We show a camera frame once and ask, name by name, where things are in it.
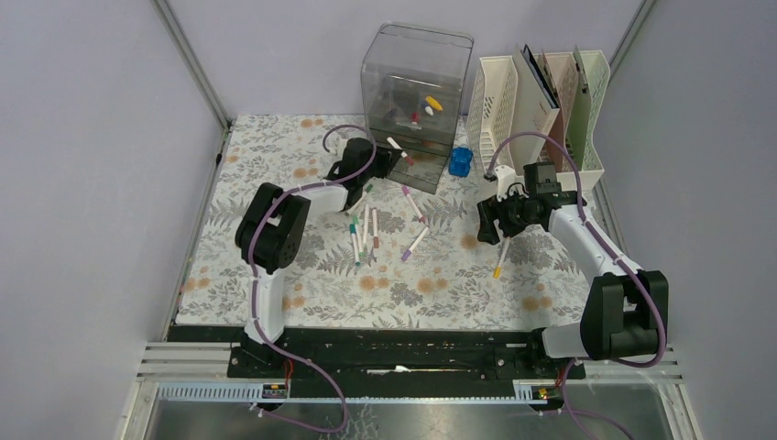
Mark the brown cap white marker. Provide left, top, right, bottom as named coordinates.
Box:
left=386, top=137, right=414, bottom=166

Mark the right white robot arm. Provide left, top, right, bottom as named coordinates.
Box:
left=477, top=162, right=668, bottom=378

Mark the pink cap white marker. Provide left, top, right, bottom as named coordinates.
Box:
left=401, top=185, right=427, bottom=224

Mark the pink clipboard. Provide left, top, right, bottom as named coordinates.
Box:
left=538, top=52, right=578, bottom=150

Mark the beige notebook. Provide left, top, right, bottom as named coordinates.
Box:
left=509, top=45, right=559, bottom=173

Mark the purple cap white marker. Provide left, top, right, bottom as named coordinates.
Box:
left=401, top=226, right=430, bottom=262

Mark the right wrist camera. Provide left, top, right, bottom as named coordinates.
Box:
left=484, top=165, right=517, bottom=202

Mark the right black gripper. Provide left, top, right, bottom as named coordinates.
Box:
left=476, top=185, right=538, bottom=246

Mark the teal cap white marker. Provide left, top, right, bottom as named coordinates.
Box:
left=349, top=224, right=361, bottom=267

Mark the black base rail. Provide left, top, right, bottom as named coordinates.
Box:
left=168, top=325, right=566, bottom=399

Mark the clear acrylic drawer organizer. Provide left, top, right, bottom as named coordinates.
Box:
left=361, top=21, right=475, bottom=194

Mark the rust cap white marker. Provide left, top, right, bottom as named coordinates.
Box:
left=371, top=208, right=380, bottom=249

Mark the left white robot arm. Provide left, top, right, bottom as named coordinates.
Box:
left=235, top=137, right=400, bottom=377

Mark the white mesh file rack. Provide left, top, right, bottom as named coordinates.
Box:
left=465, top=46, right=610, bottom=191

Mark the yellow small bottle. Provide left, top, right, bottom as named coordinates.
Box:
left=424, top=95, right=443, bottom=112

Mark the green cap white marker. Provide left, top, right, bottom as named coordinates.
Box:
left=345, top=184, right=374, bottom=215

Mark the floral table mat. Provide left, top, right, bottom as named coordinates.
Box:
left=175, top=115, right=588, bottom=330

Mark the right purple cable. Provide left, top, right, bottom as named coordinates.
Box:
left=485, top=132, right=668, bottom=440

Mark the green clipboard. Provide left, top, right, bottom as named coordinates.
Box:
left=567, top=47, right=610, bottom=178

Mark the blue stapler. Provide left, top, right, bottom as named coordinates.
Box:
left=448, top=147, right=473, bottom=178

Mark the yellow cap white marker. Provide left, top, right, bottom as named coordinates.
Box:
left=492, top=238, right=510, bottom=279

